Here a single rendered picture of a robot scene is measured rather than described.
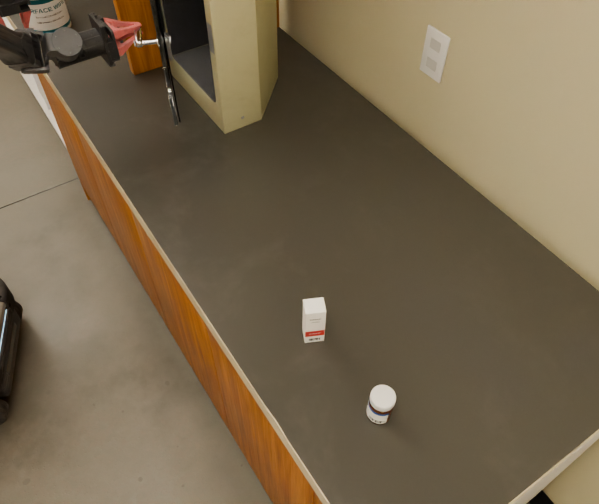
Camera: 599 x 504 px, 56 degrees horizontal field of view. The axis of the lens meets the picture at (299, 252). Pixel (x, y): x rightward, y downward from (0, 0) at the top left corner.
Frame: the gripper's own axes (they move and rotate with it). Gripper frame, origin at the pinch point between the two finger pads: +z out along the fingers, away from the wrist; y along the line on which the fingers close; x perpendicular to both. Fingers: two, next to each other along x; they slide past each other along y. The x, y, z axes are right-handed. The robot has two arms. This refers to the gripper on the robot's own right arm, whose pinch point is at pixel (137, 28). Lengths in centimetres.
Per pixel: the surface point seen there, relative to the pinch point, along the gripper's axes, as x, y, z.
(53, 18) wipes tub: 55, -20, -7
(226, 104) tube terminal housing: -14.2, -17.4, 13.1
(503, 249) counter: -81, -26, 42
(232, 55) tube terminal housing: -14.2, -4.9, 16.0
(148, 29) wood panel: 22.9, -14.2, 10.1
